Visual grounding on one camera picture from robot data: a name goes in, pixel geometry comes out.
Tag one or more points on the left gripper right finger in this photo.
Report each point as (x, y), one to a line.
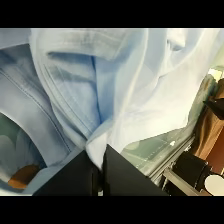
(126, 176)

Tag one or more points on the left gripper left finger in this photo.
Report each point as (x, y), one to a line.
(71, 180)

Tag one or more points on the light blue shirt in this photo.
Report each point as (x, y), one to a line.
(133, 86)

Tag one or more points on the silver frame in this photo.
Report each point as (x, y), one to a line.
(173, 178)

